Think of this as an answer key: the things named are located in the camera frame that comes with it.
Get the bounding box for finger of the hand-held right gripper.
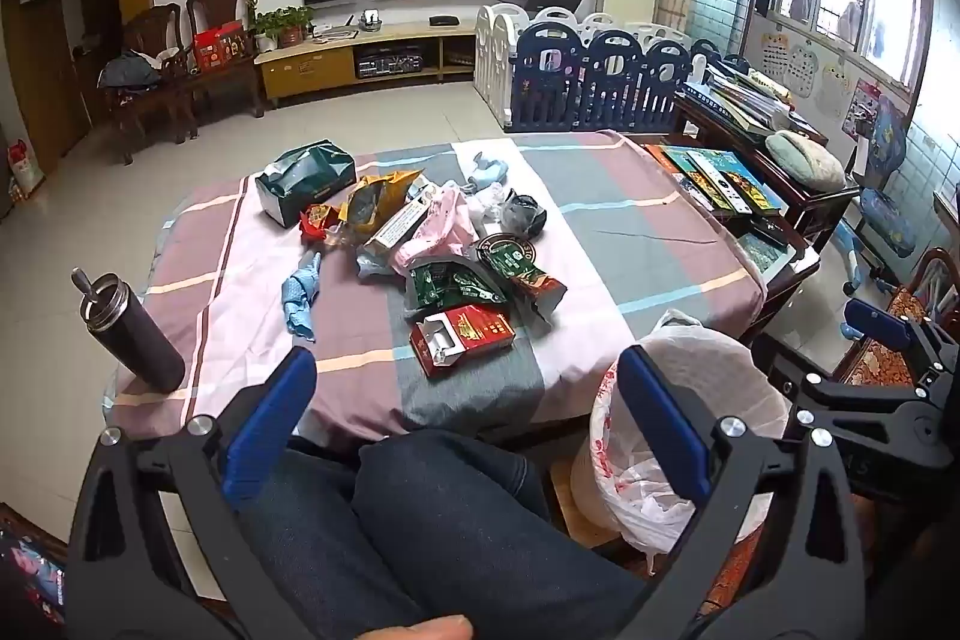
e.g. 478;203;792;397
772;371;938;431
844;299;960;397

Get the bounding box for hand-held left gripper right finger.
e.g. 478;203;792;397
616;344;890;640

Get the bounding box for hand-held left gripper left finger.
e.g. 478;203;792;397
64;346;320;640

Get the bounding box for trash bin with white bag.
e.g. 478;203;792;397
570;308;792;555

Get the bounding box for white blue ointment box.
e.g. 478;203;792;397
364;194;437;251

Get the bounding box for black clear plastic bag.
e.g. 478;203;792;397
499;190;548;238

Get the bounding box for person's left hand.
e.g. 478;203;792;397
352;614;475;640

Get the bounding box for red patterned seat cushion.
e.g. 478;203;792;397
836;284;960;387

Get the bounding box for low glass-top wooden table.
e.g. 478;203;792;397
643;139;824;345

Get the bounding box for blue printed child chair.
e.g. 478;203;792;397
838;95;921;341

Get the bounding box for dark wooden side table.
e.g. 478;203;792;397
673;85;862;253

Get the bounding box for light blue cloth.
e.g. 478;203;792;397
281;250;323;341

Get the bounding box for dark steel thermos bottle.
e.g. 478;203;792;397
71;267;187;390

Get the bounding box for grey green cushion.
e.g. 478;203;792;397
764;129;848;192

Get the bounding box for checked pink grey table cloth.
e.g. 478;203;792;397
105;130;770;453

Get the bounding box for clear plastic wrapper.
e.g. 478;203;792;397
354;248;396;279

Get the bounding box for row of picture books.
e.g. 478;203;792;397
645;142;786;218

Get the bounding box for red cigarette box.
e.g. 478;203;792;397
409;304;517;380

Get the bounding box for red candy wrapper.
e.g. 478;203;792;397
300;203;346;245

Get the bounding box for green brown round-logo bag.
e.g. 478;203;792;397
476;233;569;320

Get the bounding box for green snack bag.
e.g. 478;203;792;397
405;257;509;320

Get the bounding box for yellow snack bag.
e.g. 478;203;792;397
339;169;426;245

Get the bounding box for stack of books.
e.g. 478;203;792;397
679;56;824;137

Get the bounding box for green tissue pack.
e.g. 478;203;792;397
255;139;357;229

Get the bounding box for pink plastic bag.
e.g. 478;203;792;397
391;182;481;272

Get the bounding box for colourful printed packet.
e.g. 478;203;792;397
0;520;70;627

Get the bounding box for small light blue packet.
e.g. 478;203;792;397
463;151;509;193

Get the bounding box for red paper bag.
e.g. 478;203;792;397
6;137;47;196

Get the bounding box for white blue playpen fence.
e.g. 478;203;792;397
473;2;751;133

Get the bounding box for yellow wooden television cabinet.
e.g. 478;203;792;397
253;20;481;109

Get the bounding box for dark clothes bundle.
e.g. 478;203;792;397
96;50;164;91

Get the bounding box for black audio amplifier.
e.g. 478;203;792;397
355;53;425;79

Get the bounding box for red gift box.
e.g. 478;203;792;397
192;20;254;73

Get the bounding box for potted green plant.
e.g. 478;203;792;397
253;5;316;53

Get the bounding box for dark wooden chair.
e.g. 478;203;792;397
103;2;201;166
184;0;265;120

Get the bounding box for wall learning charts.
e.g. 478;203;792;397
756;31;856;118

